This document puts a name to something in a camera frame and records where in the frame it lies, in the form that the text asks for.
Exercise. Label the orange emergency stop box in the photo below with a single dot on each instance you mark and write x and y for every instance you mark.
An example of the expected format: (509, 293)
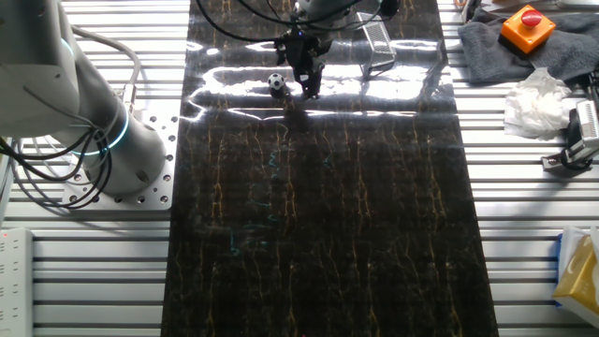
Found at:
(526, 33)

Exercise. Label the crumpled white tissue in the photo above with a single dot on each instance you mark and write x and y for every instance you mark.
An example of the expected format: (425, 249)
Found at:
(538, 107)

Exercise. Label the small black-white soccer ball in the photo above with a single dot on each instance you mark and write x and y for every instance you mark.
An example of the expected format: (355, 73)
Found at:
(276, 81)

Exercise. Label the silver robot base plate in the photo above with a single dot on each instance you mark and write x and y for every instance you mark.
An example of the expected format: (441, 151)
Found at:
(159, 187)

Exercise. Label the yellow tissue pack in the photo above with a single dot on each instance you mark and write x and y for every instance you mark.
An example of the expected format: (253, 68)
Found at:
(578, 276)

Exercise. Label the black marble-pattern mat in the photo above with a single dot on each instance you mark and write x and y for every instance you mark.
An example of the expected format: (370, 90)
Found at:
(304, 224)

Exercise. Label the white power strip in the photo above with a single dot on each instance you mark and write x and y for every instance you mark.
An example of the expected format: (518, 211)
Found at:
(14, 281)

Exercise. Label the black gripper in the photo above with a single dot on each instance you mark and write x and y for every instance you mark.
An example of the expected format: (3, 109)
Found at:
(304, 51)

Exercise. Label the grey cloth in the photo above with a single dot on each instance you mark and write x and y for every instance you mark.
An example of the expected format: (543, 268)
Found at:
(486, 51)

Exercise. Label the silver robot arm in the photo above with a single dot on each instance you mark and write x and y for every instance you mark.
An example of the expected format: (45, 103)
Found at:
(47, 79)

